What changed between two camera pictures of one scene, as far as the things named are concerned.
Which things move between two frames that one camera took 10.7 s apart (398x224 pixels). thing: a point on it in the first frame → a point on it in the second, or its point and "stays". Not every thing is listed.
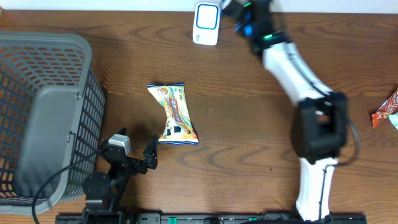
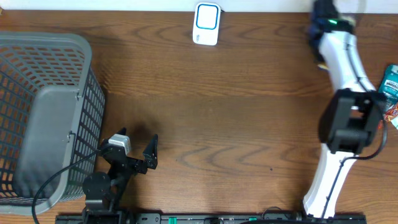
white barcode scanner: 206,23 stays
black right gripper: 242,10 → 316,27
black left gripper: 150,159 stays
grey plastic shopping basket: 52,112 stays
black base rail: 214,218 stays
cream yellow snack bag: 180,127 → 323,66
